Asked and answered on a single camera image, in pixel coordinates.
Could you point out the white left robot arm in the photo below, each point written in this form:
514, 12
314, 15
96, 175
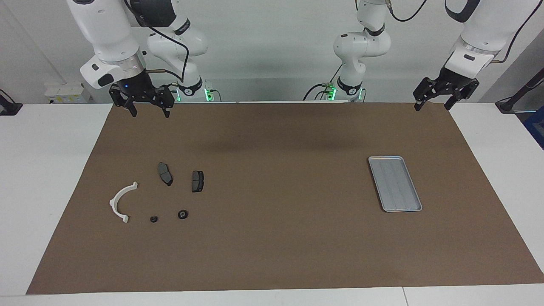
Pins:
361, 46

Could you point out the brown paper table mat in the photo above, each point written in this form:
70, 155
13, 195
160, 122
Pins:
272, 238

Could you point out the rectangular dark brake pad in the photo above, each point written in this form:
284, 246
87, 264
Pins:
197, 182

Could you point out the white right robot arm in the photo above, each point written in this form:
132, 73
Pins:
106, 34

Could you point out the large black bearing gear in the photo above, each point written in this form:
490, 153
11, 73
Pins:
183, 214

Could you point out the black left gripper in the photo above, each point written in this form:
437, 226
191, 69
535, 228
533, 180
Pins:
451, 80

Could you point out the white semicircular plastic bracket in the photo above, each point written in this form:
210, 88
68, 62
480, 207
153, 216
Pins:
114, 205

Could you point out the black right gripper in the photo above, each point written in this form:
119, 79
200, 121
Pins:
136, 87

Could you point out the black stand with pole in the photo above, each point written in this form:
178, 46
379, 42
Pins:
505, 105

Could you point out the curved dark brake pad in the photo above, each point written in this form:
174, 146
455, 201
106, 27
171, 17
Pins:
164, 172

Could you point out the blue box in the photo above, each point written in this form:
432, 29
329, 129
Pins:
536, 127

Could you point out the silver metal tray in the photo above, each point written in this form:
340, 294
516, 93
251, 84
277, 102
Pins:
395, 185

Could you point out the black table clamp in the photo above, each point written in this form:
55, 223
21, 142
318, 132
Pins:
8, 108

